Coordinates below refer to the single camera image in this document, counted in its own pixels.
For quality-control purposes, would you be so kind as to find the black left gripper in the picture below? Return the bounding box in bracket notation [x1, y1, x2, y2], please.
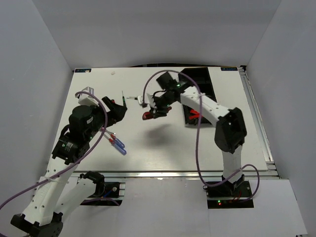
[84, 96, 127, 141]

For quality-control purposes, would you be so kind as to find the red black utility knife long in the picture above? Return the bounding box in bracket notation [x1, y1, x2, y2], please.
[142, 111, 157, 120]

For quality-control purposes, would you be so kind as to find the red black utility knife small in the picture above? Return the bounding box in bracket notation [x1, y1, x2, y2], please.
[189, 109, 199, 118]

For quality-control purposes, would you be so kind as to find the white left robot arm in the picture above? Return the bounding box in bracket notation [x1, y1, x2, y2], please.
[10, 94, 127, 237]

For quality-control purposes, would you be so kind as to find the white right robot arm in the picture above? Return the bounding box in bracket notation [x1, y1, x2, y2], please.
[141, 70, 247, 197]

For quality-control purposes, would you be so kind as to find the green black screwdriver single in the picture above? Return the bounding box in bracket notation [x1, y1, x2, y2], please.
[121, 91, 127, 109]

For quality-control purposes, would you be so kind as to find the blue red screwdriver far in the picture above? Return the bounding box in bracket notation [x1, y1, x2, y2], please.
[104, 130, 125, 149]

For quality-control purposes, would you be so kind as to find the blue red screwdriver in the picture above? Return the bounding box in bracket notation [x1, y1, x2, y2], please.
[104, 130, 125, 149]
[109, 142, 127, 156]

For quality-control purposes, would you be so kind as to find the black near storage bin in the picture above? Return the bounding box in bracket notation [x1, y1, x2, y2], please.
[182, 105, 215, 127]

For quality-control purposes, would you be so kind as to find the black storage bin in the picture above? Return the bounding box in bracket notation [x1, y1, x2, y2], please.
[198, 83, 216, 101]
[178, 67, 212, 85]
[182, 105, 215, 127]

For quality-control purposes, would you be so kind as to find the blue red screwdriver near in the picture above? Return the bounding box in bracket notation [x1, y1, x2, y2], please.
[109, 142, 127, 156]

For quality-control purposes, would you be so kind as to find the black middle storage bin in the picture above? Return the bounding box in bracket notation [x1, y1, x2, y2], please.
[198, 83, 216, 101]

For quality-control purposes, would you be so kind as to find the black far storage bin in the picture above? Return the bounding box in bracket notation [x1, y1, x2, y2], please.
[178, 67, 212, 85]

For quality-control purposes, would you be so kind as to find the blue label sticker left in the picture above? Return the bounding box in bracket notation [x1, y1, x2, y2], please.
[74, 68, 92, 73]

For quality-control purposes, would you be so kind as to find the blue label sticker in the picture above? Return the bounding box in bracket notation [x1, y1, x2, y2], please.
[74, 68, 92, 73]
[220, 67, 238, 71]

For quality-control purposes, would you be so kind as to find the blue label sticker right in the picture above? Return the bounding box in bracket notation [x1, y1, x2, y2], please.
[220, 67, 238, 71]

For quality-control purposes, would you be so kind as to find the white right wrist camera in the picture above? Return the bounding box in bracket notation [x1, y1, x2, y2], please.
[137, 93, 156, 108]

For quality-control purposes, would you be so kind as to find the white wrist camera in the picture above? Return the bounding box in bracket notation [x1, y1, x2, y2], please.
[76, 86, 98, 106]
[137, 93, 156, 108]

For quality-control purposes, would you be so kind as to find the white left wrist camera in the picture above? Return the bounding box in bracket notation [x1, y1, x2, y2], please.
[76, 86, 98, 106]

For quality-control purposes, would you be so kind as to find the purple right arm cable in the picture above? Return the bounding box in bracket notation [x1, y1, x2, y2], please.
[142, 69, 260, 202]

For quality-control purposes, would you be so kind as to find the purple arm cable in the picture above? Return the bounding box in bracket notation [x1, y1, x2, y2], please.
[142, 69, 260, 202]
[0, 91, 120, 210]

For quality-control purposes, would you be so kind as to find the aluminium frame rail front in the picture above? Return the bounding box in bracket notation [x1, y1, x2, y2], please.
[45, 170, 281, 181]

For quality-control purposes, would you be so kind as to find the aluminium frame rail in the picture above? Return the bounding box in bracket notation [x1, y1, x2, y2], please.
[238, 66, 281, 179]
[45, 170, 281, 181]

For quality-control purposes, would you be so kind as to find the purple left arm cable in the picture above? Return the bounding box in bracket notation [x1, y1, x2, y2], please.
[0, 91, 120, 210]

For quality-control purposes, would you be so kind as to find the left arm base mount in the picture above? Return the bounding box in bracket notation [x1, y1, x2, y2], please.
[81, 180, 125, 206]

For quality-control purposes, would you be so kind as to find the aluminium frame rail right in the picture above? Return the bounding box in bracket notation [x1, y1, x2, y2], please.
[238, 66, 281, 179]

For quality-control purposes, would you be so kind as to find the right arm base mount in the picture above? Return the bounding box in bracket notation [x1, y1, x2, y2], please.
[203, 181, 254, 209]

